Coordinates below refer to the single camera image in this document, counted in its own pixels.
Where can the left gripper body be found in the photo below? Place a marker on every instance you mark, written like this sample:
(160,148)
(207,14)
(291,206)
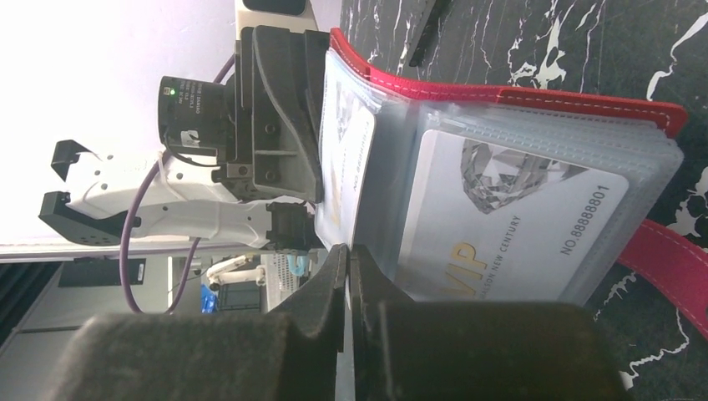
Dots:
(198,124)

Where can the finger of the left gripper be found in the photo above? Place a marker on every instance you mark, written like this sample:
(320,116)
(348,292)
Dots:
(316,44)
(286,159)

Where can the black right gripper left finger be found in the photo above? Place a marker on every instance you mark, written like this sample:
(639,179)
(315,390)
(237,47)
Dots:
(289,353)

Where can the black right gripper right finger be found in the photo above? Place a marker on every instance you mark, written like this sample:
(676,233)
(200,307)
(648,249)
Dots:
(412,350)

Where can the red leather card holder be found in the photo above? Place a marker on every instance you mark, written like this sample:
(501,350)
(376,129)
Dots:
(629,137)

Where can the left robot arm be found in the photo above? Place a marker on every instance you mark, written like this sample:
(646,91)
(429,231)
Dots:
(112,199)

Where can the small black strip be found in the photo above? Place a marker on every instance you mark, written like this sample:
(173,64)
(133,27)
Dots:
(428,21)

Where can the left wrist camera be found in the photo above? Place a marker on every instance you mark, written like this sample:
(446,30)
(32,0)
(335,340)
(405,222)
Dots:
(295,15)

